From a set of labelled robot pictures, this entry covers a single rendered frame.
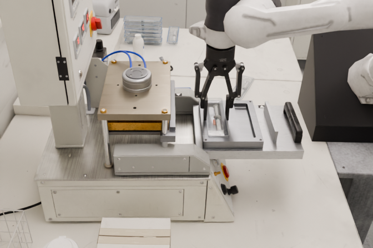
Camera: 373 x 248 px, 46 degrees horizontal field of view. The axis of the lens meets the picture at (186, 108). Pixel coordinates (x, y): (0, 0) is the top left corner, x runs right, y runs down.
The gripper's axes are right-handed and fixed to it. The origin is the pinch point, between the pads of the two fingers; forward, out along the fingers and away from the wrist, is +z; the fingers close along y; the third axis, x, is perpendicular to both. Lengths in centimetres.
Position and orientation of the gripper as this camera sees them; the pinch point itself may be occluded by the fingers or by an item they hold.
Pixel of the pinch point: (216, 108)
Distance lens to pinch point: 123.9
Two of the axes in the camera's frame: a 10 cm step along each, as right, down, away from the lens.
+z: -0.2, 8.2, 5.7
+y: 10.0, 0.0, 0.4
